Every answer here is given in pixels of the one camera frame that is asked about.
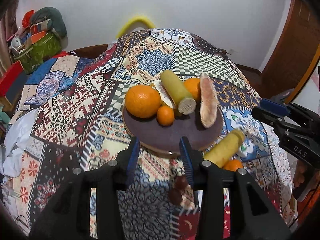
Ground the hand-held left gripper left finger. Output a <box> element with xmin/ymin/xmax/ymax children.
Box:
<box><xmin>29</xmin><ymin>136</ymin><xmax>141</xmax><ymax>240</ymax></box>

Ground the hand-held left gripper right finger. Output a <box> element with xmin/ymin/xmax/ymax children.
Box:
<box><xmin>179</xmin><ymin>136</ymin><xmax>292</xmax><ymax>240</ymax></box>

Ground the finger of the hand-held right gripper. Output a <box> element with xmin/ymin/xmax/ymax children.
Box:
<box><xmin>259</xmin><ymin>98</ymin><xmax>292</xmax><ymax>117</ymax></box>
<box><xmin>251</xmin><ymin>107</ymin><xmax>285</xmax><ymax>130</ymax></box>

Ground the purple round plate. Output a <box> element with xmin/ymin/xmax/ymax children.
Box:
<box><xmin>122</xmin><ymin>97</ymin><xmax>224</xmax><ymax>155</ymax></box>

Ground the short sugarcane piece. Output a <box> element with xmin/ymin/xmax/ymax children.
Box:
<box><xmin>203</xmin><ymin>129</ymin><xmax>246</xmax><ymax>168</ymax></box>

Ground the small tangerine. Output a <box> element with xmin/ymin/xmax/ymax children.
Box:
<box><xmin>157</xmin><ymin>105</ymin><xmax>175</xmax><ymax>127</ymax></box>
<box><xmin>222</xmin><ymin>159</ymin><xmax>244</xmax><ymax>172</ymax></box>

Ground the large orange with sticker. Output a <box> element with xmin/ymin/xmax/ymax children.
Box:
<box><xmin>125</xmin><ymin>85</ymin><xmax>162</xmax><ymax>119</ymax></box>

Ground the peeled pomelo segment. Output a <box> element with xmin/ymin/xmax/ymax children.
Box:
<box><xmin>152</xmin><ymin>80</ymin><xmax>177</xmax><ymax>110</ymax></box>
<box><xmin>199</xmin><ymin>72</ymin><xmax>217</xmax><ymax>128</ymax></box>

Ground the long sugarcane piece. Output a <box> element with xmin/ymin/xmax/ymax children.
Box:
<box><xmin>160</xmin><ymin>70</ymin><xmax>197</xmax><ymax>115</ymax></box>

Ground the person's right hand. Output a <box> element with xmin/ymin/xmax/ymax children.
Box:
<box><xmin>292</xmin><ymin>159</ymin><xmax>308</xmax><ymax>193</ymax></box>

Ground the dark brown chestnut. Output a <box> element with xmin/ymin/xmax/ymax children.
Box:
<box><xmin>168</xmin><ymin>189</ymin><xmax>183</xmax><ymax>205</ymax></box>
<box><xmin>174</xmin><ymin>175</ymin><xmax>188</xmax><ymax>190</ymax></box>

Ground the brown wooden door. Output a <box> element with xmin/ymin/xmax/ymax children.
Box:
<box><xmin>259</xmin><ymin>0</ymin><xmax>320</xmax><ymax>97</ymax></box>

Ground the patchwork patterned tablecloth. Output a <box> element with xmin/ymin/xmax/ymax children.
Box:
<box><xmin>10</xmin><ymin>27</ymin><xmax>295</xmax><ymax>240</ymax></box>

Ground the white crumpled cloth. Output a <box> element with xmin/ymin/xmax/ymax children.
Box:
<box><xmin>3</xmin><ymin>108</ymin><xmax>39</xmax><ymax>177</ymax></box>

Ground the patchwork quilt with blue patches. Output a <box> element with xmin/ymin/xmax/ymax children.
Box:
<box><xmin>17</xmin><ymin>52</ymin><xmax>83</xmax><ymax>110</ymax></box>

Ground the green fabric storage bag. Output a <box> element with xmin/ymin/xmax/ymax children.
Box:
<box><xmin>18</xmin><ymin>31</ymin><xmax>63</xmax><ymax>75</ymax></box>

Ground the red box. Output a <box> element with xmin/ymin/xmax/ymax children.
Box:
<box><xmin>0</xmin><ymin>60</ymin><xmax>23</xmax><ymax>98</ymax></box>

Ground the grey bolster pillow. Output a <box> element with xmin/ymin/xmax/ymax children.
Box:
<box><xmin>30</xmin><ymin>7</ymin><xmax>68</xmax><ymax>40</ymax></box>

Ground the red plastic bag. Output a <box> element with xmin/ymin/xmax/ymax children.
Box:
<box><xmin>22</xmin><ymin>9</ymin><xmax>36</xmax><ymax>28</ymax></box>

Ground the striped brown curtain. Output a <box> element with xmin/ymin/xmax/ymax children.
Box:
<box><xmin>0</xmin><ymin>0</ymin><xmax>22</xmax><ymax>67</ymax></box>

